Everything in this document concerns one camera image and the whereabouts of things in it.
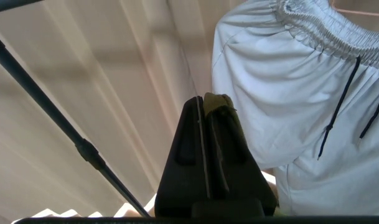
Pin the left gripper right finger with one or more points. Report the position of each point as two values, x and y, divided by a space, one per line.
239 180

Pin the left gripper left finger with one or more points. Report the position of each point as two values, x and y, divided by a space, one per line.
180 174

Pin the pale grey shorts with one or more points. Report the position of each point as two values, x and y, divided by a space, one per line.
285 109

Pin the black clothes rack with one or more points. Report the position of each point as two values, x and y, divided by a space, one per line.
52 109

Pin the pink clothes hanger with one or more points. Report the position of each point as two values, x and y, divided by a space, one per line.
363 12

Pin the beige curtain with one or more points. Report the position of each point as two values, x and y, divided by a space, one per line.
114 77

